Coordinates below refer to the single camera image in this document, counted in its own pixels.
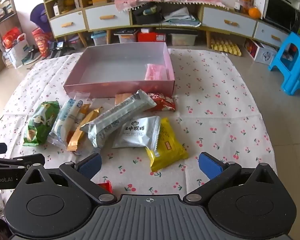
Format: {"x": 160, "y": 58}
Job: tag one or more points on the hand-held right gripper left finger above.
{"x": 91, "y": 165}

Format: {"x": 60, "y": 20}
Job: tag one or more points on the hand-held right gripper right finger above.
{"x": 210, "y": 165}

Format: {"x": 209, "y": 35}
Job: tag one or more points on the red snack packet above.
{"x": 106, "y": 187}
{"x": 162, "y": 102}

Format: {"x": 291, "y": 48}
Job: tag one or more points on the gold stick snack packet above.
{"x": 80, "y": 132}

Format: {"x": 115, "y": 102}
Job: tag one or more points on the green snack packet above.
{"x": 40, "y": 125}

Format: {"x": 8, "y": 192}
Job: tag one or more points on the yellow snack packet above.
{"x": 168, "y": 150}

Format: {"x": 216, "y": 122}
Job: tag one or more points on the long silver snack packet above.
{"x": 110, "y": 120}

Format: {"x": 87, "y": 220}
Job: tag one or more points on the clear white-blue snack packet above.
{"x": 65, "y": 120}

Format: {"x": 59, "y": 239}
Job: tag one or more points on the white square snack packet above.
{"x": 137, "y": 133}

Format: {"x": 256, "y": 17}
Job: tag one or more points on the pink cardboard box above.
{"x": 115, "y": 65}

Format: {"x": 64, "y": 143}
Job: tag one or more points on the cherry print tablecloth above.
{"x": 215, "y": 120}

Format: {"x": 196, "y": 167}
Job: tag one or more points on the white shopping bag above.
{"x": 16, "y": 55}

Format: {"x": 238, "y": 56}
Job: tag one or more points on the pink snack packet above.
{"x": 155, "y": 72}

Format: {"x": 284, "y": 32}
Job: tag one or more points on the red gift bag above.
{"x": 11, "y": 38}

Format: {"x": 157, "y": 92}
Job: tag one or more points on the red printed bag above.
{"x": 41, "y": 43}

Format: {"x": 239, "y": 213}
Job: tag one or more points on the black device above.
{"x": 58, "y": 47}

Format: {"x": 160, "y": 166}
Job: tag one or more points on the wooden side shelf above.
{"x": 0, "y": 30}

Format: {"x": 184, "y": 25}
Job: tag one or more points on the tray of yellow items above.
{"x": 225, "y": 46}

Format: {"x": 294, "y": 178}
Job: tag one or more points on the white printed box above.
{"x": 266, "y": 55}

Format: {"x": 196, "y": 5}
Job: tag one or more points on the clear storage box blue lid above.
{"x": 99, "y": 38}

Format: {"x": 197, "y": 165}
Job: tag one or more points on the blue plastic stool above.
{"x": 293, "y": 62}

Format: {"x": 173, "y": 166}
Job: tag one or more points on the purple object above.
{"x": 38, "y": 17}

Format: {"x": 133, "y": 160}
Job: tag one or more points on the red flat box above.
{"x": 152, "y": 37}

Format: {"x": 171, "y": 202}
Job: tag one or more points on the wooden cabinet with white drawers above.
{"x": 107, "y": 17}

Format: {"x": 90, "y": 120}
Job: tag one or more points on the folded cloths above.
{"x": 181, "y": 16}

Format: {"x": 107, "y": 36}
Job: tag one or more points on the black bag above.
{"x": 146, "y": 15}

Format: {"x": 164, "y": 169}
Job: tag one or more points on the black microwave oven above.
{"x": 281, "y": 15}

